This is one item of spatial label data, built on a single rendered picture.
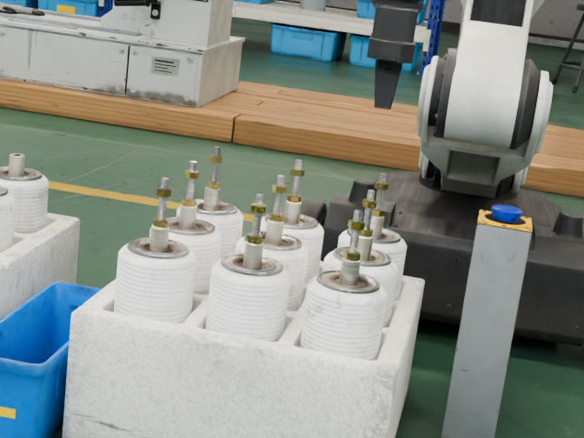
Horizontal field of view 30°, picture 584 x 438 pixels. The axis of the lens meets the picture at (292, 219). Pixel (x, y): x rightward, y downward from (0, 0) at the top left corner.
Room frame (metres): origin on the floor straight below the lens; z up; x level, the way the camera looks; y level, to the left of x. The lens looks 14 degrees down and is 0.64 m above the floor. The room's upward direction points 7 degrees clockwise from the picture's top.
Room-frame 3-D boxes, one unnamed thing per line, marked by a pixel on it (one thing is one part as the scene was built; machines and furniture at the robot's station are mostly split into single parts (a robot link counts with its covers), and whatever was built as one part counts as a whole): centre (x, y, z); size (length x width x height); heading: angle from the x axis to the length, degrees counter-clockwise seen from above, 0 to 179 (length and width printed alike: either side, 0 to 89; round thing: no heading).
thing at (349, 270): (1.23, -0.08, 0.26); 0.02 x 0.02 x 0.03
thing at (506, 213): (1.39, -0.28, 0.32); 0.04 x 0.04 x 0.02
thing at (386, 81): (1.33, -0.09, 0.48); 0.03 x 0.02 x 0.06; 86
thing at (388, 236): (1.47, -0.12, 0.25); 0.08 x 0.08 x 0.01
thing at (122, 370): (1.37, 0.02, 0.09); 0.39 x 0.39 x 0.18; 80
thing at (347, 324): (1.23, -0.08, 0.16); 0.10 x 0.10 x 0.18
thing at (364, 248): (1.35, -0.10, 0.26); 0.02 x 0.02 x 0.03
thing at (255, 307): (1.25, 0.04, 0.16); 0.10 x 0.10 x 0.18
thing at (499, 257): (1.39, -0.28, 0.16); 0.07 x 0.07 x 0.31; 80
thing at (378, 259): (1.35, -0.10, 0.25); 0.08 x 0.08 x 0.01
